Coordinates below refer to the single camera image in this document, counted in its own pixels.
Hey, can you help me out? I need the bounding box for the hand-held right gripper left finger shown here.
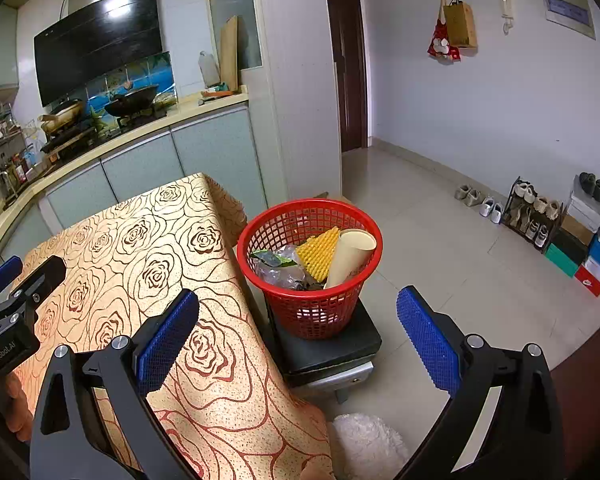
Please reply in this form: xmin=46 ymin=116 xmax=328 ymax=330
xmin=29 ymin=288 xmax=201 ymax=480

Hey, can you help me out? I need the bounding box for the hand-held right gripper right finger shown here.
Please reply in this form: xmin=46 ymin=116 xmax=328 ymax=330
xmin=395 ymin=284 xmax=564 ymax=480

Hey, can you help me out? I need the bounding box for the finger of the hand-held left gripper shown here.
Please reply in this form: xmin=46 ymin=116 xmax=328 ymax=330
xmin=0 ymin=255 xmax=24 ymax=307
xmin=0 ymin=255 xmax=67 ymax=327

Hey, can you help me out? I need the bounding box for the beige paper cup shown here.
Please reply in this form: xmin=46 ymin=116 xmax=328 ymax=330
xmin=323 ymin=228 xmax=378 ymax=290

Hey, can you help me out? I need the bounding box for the red plastic mesh basket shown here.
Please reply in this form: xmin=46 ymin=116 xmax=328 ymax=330
xmin=236 ymin=199 xmax=384 ymax=341

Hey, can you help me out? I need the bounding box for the yellow foam net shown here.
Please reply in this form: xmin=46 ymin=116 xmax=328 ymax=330
xmin=296 ymin=226 xmax=341 ymax=284

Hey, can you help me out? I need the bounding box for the person's left hand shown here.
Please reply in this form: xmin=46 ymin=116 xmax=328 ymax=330
xmin=1 ymin=374 xmax=36 ymax=437

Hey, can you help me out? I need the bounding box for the black padded stool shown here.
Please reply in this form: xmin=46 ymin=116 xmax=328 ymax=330
xmin=264 ymin=280 xmax=384 ymax=404

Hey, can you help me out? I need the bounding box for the metal spice rack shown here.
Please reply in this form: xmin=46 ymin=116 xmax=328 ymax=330
xmin=0 ymin=102 xmax=37 ymax=212

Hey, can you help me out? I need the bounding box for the white fluffy rug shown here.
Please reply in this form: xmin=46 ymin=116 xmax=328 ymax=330
xmin=330 ymin=412 xmax=411 ymax=480

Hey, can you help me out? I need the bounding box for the clear plastic bag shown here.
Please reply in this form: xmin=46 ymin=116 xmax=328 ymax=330
xmin=254 ymin=247 xmax=311 ymax=289

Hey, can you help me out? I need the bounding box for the black portable cooktop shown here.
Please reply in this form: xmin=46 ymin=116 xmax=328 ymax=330
xmin=40 ymin=127 xmax=99 ymax=154

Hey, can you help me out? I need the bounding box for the white pair of shoes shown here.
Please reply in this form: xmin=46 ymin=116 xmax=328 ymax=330
xmin=479 ymin=196 xmax=505 ymax=225

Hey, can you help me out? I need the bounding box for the pale kitchen counter cabinet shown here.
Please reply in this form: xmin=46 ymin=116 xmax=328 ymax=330
xmin=0 ymin=91 xmax=261 ymax=272

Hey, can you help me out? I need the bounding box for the beige pair of shoes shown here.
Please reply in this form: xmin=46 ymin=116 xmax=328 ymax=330
xmin=454 ymin=185 xmax=484 ymax=208

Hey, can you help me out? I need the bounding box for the gold cooking pot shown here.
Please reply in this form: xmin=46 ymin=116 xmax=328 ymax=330
xmin=40 ymin=99 xmax=87 ymax=134

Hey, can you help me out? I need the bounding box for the dark shoe rack with shoes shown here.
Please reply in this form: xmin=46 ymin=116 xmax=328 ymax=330
xmin=502 ymin=176 xmax=566 ymax=254

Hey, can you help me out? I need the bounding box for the dark brown furniture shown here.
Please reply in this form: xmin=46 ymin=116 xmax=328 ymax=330
xmin=550 ymin=309 xmax=600 ymax=480

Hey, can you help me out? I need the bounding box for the black gas hob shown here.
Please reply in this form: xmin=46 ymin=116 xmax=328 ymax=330
xmin=100 ymin=107 xmax=169 ymax=129

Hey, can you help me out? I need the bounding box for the stack of shoe boxes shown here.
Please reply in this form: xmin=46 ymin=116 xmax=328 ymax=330
xmin=545 ymin=175 xmax=600 ymax=297

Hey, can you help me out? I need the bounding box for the black wok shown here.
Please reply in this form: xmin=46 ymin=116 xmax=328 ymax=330
xmin=104 ymin=85 xmax=160 ymax=117

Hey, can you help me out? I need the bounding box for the dark pair of shoes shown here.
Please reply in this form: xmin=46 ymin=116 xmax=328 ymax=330
xmin=578 ymin=172 xmax=600 ymax=204

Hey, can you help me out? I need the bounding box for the blue sea picture splashback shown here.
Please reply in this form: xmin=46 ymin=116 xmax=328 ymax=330
xmin=77 ymin=51 xmax=176 ymax=126

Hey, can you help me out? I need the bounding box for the black range hood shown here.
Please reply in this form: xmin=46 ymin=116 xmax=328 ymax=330
xmin=34 ymin=0 xmax=164 ymax=109

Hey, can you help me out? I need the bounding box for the translucent plastic bottle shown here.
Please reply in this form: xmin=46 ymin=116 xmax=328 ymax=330
xmin=198 ymin=51 xmax=221 ymax=89

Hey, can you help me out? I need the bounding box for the wooden cutting board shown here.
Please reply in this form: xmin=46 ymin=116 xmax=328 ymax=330
xmin=220 ymin=15 xmax=241 ymax=94

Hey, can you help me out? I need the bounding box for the red printed hanging bag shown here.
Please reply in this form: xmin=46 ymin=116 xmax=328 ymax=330
xmin=427 ymin=0 xmax=462 ymax=63

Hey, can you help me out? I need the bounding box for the brown paper bag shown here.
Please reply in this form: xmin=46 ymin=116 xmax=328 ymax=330
xmin=442 ymin=0 xmax=479 ymax=50

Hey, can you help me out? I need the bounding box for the frosted glass window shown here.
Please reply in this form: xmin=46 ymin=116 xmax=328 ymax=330
xmin=205 ymin=0 xmax=264 ymax=71

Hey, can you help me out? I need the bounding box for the white intercom handset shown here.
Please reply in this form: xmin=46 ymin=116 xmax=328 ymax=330
xmin=497 ymin=0 xmax=515 ymax=35

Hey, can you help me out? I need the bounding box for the dark wooden door frame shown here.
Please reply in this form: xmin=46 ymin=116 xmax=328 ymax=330
xmin=322 ymin=0 xmax=369 ymax=154

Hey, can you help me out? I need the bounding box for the framed wall panel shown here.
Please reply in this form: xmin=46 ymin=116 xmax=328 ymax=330
xmin=539 ymin=0 xmax=599 ymax=40

